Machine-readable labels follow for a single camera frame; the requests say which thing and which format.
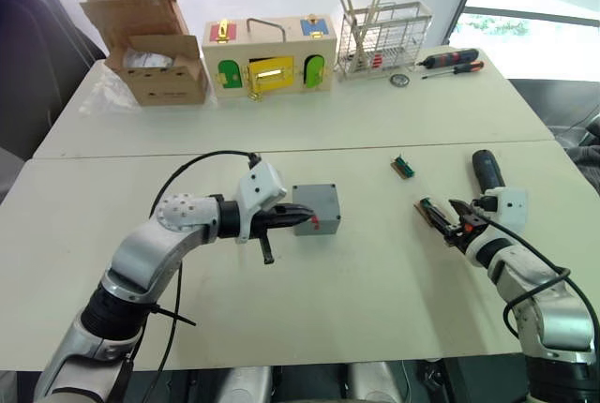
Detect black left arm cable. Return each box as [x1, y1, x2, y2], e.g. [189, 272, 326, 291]
[140, 149, 262, 403]

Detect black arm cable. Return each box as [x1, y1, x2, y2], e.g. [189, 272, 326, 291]
[471, 196, 600, 343]
[140, 149, 262, 403]

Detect black red electric screwdriver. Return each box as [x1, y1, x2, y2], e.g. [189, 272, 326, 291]
[415, 48, 481, 70]

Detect metal carry handle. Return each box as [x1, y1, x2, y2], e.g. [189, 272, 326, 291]
[246, 17, 289, 44]

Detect wooden lock box coloured doors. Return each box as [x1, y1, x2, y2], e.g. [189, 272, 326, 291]
[201, 13, 338, 103]

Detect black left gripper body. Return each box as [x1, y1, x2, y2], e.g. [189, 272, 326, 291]
[250, 205, 279, 267]

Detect clear plastic sheet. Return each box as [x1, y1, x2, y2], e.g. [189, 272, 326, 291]
[78, 64, 143, 116]

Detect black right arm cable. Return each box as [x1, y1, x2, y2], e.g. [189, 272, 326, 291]
[471, 196, 600, 343]

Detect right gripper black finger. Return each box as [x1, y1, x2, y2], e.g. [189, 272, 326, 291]
[428, 205, 463, 239]
[448, 199, 473, 223]

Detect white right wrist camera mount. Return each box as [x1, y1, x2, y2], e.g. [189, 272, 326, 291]
[477, 187, 530, 236]

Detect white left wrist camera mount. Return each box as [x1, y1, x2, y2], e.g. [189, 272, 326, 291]
[233, 160, 289, 245]

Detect long brown circuit board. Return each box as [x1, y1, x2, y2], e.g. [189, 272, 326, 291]
[412, 196, 452, 231]

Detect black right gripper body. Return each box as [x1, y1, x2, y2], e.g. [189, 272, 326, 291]
[443, 212, 489, 255]

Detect grey plastic junction box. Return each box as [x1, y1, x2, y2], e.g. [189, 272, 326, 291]
[291, 182, 342, 237]

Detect grey rounded shape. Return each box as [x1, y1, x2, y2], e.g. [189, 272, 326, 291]
[223, 365, 283, 403]

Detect orange black hand screwdriver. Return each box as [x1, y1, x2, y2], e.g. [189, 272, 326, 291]
[421, 60, 486, 81]

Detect black cable tie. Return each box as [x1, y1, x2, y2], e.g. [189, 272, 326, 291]
[148, 303, 198, 328]

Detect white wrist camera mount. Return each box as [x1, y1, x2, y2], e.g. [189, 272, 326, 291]
[477, 187, 530, 236]
[233, 160, 289, 245]

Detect dark blue electric screwdriver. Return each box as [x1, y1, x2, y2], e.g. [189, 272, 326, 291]
[470, 149, 508, 199]

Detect open brown cardboard box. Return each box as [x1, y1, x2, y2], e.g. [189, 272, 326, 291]
[79, 0, 210, 108]

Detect small green circuit board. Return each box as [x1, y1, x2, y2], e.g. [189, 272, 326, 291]
[390, 155, 414, 181]

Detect black chair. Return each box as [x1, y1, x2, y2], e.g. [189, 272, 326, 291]
[0, 0, 110, 161]

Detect white wire rack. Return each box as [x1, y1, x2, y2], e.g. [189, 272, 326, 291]
[335, 0, 435, 82]

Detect clear plastic bag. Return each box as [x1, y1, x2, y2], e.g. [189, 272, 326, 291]
[122, 48, 175, 70]

